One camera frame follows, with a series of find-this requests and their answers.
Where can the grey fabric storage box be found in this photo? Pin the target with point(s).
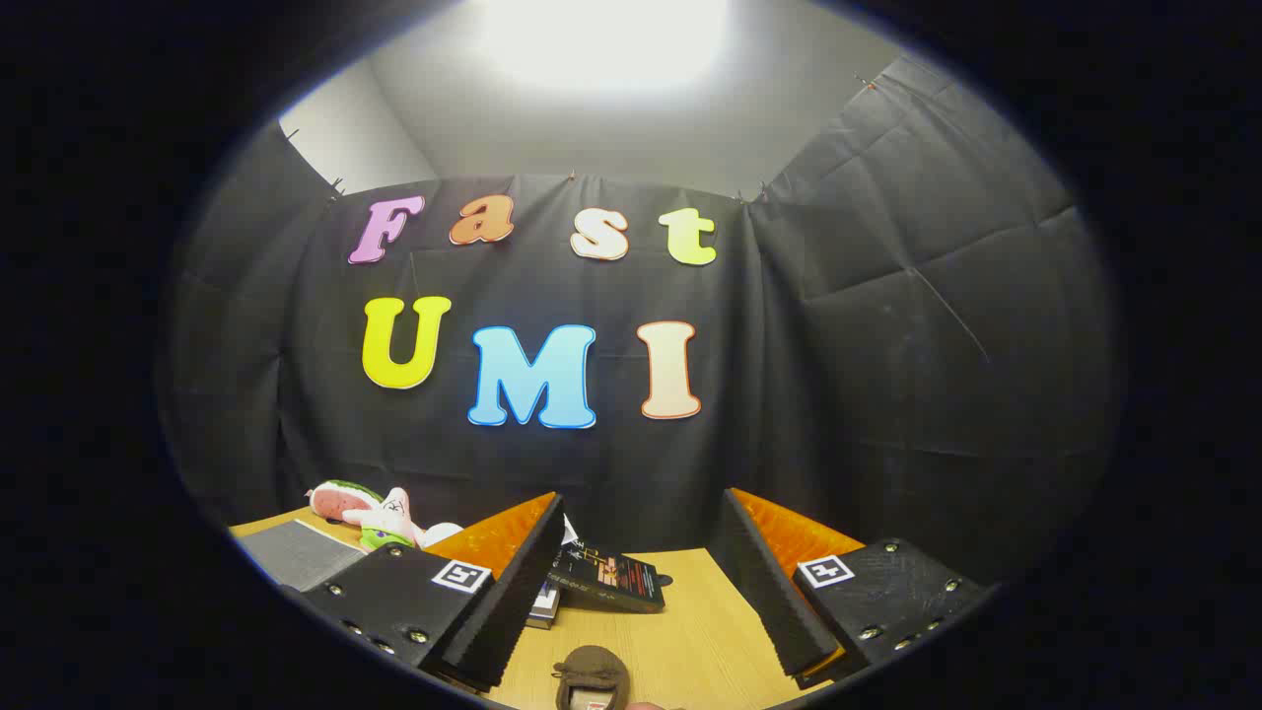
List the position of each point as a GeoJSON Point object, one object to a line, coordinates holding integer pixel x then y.
{"type": "Point", "coordinates": [296, 554]}

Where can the bright ceiling light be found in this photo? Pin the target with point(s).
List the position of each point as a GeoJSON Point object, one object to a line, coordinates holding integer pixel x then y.
{"type": "Point", "coordinates": [601, 39]}

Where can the brown fuzzy shoe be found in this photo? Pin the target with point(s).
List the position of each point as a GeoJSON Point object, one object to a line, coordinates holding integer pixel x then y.
{"type": "Point", "coordinates": [592, 663]}

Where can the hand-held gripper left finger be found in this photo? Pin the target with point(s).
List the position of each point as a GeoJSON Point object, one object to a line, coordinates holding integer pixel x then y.
{"type": "Point", "coordinates": [513, 611]}

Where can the dark grey book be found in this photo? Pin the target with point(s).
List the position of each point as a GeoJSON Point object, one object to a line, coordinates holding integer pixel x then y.
{"type": "Point", "coordinates": [540, 622]}

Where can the thick white book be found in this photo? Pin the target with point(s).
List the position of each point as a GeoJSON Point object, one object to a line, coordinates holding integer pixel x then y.
{"type": "Point", "coordinates": [549, 600]}

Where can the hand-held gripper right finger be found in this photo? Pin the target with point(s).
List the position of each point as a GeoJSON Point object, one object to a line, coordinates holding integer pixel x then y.
{"type": "Point", "coordinates": [769, 592]}

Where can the pink starfish plush toy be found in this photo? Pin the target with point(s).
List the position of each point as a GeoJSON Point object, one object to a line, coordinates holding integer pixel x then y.
{"type": "Point", "coordinates": [389, 513]}

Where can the black hardcover book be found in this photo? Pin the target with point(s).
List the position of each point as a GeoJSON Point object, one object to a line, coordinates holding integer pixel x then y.
{"type": "Point", "coordinates": [611, 582]}

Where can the watermelon slice plush toy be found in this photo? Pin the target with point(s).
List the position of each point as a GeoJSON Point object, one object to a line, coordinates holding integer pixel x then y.
{"type": "Point", "coordinates": [335, 503]}

